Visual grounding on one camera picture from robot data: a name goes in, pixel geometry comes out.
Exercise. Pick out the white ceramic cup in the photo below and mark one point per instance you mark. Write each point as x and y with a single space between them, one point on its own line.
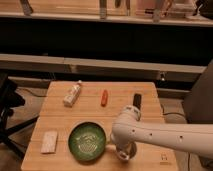
127 153

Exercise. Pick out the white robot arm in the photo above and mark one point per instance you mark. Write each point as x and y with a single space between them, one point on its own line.
193 138

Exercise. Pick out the orange carrot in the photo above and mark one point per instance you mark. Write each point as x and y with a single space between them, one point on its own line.
104 98

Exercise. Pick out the black rectangular block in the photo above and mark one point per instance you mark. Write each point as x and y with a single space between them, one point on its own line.
137 100

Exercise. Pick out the white tube bottle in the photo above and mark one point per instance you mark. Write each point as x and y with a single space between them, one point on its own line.
73 94

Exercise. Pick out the green round plate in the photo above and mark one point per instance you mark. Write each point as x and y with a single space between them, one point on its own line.
87 141

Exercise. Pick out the grey chair back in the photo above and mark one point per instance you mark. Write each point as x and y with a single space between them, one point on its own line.
198 103

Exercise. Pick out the black office chair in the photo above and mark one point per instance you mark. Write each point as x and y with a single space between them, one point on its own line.
8 100

